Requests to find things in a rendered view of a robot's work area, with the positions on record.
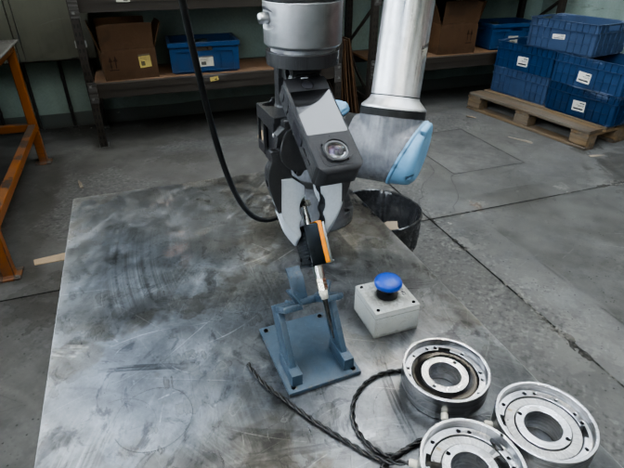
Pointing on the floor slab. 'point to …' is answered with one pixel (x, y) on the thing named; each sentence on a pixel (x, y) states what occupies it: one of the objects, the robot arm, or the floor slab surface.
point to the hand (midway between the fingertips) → (310, 235)
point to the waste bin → (409, 215)
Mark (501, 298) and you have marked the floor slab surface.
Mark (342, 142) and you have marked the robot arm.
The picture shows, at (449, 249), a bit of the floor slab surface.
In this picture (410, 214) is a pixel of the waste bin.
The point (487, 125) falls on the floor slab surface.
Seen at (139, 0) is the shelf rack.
